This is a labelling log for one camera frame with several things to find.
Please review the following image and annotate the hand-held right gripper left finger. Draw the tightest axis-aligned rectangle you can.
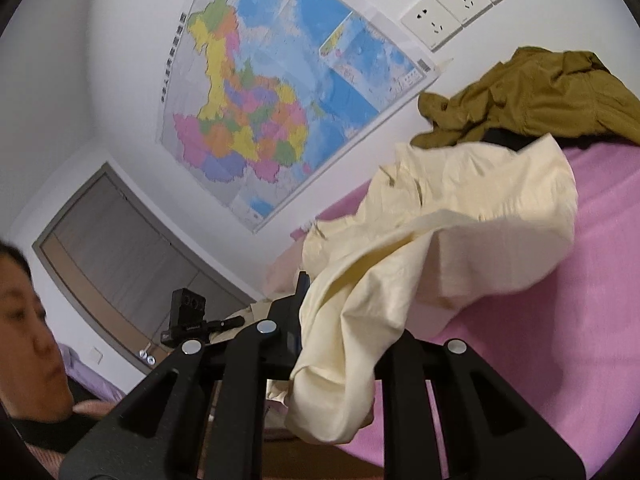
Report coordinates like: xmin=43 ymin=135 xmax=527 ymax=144
xmin=59 ymin=320 xmax=282 ymax=480

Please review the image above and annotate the black garment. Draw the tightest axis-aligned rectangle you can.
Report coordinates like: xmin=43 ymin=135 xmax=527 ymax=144
xmin=480 ymin=127 xmax=546 ymax=153

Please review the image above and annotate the person's torso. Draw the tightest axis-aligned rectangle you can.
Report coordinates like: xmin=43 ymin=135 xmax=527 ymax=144
xmin=0 ymin=377 xmax=121 ymax=480

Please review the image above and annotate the olive brown garment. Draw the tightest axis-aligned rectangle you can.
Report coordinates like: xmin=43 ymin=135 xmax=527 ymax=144
xmin=417 ymin=46 xmax=640 ymax=150

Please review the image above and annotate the folded pink garment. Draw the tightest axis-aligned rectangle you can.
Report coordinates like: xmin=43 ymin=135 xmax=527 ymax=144
xmin=262 ymin=247 xmax=313 ymax=296

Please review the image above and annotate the colourful wall map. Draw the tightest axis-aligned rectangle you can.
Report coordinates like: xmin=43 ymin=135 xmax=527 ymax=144
xmin=156 ymin=0 xmax=441 ymax=233

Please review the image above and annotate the grey brown door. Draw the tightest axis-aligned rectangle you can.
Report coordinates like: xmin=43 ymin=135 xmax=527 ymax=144
xmin=32 ymin=162 xmax=261 ymax=376

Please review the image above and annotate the purple cloth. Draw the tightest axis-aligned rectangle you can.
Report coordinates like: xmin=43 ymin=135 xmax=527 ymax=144
xmin=57 ymin=342 xmax=126 ymax=403

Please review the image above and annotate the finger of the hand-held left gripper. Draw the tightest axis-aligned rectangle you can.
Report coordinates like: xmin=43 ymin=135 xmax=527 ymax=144
xmin=267 ymin=270 xmax=313 ymax=361

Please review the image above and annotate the cream garment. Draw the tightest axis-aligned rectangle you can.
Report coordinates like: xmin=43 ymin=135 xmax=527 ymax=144
xmin=285 ymin=132 xmax=578 ymax=445

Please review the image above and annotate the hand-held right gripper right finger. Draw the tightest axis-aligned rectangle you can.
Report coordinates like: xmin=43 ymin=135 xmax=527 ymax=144
xmin=375 ymin=331 xmax=587 ymax=480

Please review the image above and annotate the person's head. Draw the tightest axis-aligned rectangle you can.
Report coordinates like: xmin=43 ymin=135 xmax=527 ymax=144
xmin=0 ymin=242 xmax=76 ymax=421

